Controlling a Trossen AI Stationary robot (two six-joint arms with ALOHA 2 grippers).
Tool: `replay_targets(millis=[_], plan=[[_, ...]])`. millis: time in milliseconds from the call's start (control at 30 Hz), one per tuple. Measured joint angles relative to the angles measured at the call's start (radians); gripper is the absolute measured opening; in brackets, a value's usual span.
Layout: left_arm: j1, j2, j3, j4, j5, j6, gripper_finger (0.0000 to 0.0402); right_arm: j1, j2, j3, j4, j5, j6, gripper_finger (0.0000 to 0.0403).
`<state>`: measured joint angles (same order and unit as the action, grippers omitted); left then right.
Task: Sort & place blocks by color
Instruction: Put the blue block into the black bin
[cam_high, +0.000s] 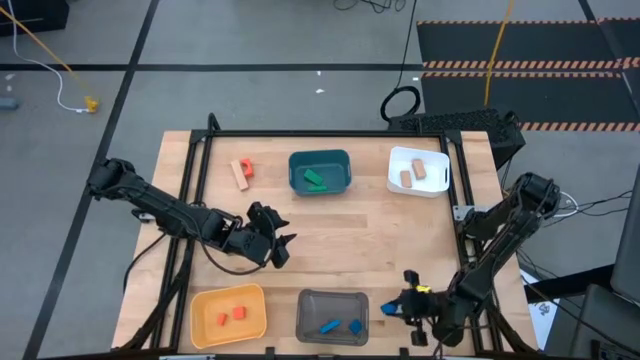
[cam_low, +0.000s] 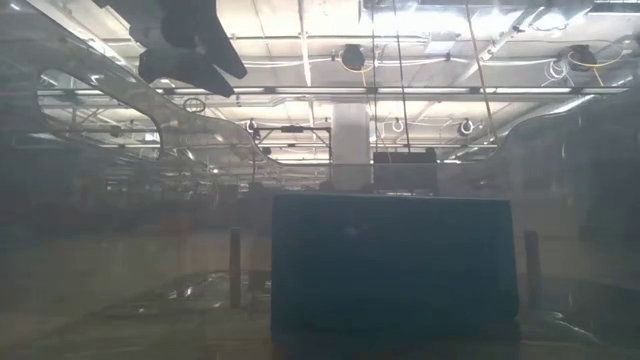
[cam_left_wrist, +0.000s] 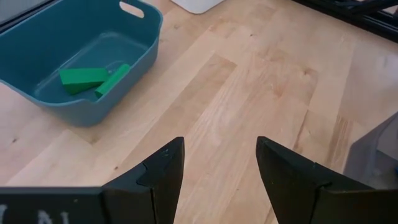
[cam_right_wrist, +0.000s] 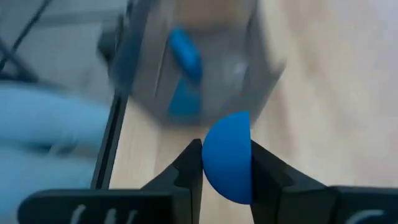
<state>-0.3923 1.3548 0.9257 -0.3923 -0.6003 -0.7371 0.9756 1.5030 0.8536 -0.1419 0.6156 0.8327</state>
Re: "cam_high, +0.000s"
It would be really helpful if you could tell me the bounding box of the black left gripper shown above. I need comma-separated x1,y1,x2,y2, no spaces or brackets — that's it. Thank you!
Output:
219,219,298,270

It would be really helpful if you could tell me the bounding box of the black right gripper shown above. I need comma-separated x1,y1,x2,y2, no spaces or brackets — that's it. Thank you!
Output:
393,287,451,331

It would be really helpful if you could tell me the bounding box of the grey translucent plastic bin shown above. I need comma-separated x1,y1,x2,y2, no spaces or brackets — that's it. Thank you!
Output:
295,288,371,347

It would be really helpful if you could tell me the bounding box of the long natural wood block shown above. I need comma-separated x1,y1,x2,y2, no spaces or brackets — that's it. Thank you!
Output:
230,159,250,192

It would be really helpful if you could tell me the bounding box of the yellow plastic bin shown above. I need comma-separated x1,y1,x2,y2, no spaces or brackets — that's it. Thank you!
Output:
189,283,268,350

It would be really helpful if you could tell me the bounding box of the teal plastic bin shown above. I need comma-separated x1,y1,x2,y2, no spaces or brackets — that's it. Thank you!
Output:
287,149,353,197

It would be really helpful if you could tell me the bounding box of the white plastic bin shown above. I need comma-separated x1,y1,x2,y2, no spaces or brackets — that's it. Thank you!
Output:
386,145,451,199

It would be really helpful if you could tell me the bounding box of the white paper sheet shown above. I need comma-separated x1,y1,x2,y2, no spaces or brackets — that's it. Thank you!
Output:
519,269,564,351

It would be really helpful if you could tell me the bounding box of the black hazard-striped floor mat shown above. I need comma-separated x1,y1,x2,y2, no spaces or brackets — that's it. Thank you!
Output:
416,17,640,134

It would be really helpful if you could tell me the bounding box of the black box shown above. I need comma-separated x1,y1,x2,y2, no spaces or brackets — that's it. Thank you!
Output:
0,0,70,37

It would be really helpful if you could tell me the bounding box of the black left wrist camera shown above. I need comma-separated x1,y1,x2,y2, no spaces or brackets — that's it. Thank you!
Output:
247,201,292,236

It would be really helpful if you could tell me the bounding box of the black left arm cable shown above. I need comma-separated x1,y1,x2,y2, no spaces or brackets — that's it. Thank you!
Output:
197,238,266,277

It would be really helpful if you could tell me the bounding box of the black aluminium table frame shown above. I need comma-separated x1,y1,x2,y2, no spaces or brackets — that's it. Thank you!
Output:
112,112,539,360

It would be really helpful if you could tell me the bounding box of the black looped floor cable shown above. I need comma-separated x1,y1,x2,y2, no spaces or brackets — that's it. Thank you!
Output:
379,0,422,124

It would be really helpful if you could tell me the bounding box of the yellow floor cable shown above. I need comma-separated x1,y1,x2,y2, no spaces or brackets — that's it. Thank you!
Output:
482,0,516,107
0,4,100,114

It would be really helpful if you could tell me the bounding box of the white floor cable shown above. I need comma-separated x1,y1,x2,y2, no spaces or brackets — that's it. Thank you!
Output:
7,0,89,114

